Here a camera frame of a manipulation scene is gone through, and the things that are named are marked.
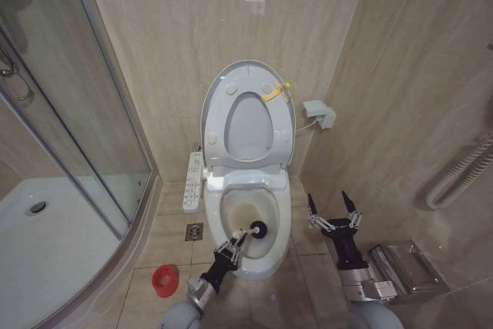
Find chrome shower door handle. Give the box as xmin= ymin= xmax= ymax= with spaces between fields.
xmin=0 ymin=40 xmax=36 ymax=103

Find yellow strap tag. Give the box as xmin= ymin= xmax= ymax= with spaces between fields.
xmin=260 ymin=80 xmax=294 ymax=104

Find steel toilet paper holder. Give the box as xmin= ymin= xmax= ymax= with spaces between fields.
xmin=367 ymin=240 xmax=451 ymax=305

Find black-headed white toilet brush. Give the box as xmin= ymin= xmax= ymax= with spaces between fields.
xmin=232 ymin=220 xmax=268 ymax=239

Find round chrome shower drain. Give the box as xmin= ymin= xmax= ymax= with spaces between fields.
xmin=24 ymin=200 xmax=49 ymax=217

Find white power cable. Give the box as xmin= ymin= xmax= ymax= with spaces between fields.
xmin=293 ymin=118 xmax=320 ymax=134

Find white toilet bowl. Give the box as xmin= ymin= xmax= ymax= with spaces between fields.
xmin=203 ymin=169 xmax=291 ymax=284

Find glass shower enclosure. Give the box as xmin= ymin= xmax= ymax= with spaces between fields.
xmin=0 ymin=0 xmax=159 ymax=329

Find white ribbed grab bar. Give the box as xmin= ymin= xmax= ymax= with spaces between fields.
xmin=414 ymin=128 xmax=493 ymax=212

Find red brush holder cup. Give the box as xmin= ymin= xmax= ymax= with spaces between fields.
xmin=151 ymin=264 xmax=179 ymax=299

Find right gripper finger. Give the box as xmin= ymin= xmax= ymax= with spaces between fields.
xmin=307 ymin=193 xmax=334 ymax=234
xmin=341 ymin=190 xmax=364 ymax=229

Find grey wall outlet box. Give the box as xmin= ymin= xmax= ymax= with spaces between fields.
xmin=301 ymin=99 xmax=337 ymax=130

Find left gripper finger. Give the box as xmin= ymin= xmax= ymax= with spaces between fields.
xmin=213 ymin=230 xmax=244 ymax=260
xmin=230 ymin=233 xmax=248 ymax=267

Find white shower tray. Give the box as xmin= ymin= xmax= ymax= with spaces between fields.
xmin=0 ymin=176 xmax=152 ymax=329

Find square metal floor drain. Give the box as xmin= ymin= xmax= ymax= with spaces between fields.
xmin=185 ymin=223 xmax=205 ymax=242

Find white bidet control panel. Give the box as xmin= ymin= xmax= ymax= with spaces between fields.
xmin=182 ymin=149 xmax=204 ymax=215

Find white toilet seat ring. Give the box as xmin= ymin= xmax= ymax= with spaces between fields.
xmin=203 ymin=69 xmax=294 ymax=166

